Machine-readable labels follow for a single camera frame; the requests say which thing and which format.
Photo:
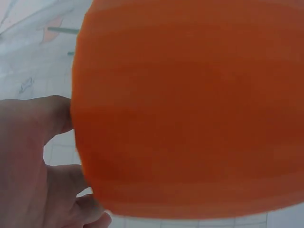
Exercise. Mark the orange round object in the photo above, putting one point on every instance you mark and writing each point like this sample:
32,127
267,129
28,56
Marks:
190,107

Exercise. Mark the person's left hand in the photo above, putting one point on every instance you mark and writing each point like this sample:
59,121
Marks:
26,161

